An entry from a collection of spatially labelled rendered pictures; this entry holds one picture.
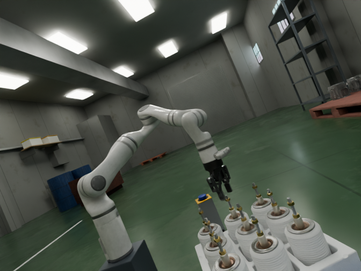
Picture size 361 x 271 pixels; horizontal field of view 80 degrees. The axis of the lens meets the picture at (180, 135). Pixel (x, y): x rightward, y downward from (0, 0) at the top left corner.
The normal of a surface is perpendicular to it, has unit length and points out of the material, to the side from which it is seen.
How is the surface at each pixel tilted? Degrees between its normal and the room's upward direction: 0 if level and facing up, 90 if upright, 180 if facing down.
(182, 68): 90
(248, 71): 90
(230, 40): 90
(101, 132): 90
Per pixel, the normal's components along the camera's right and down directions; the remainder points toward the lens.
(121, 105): -0.17, 0.07
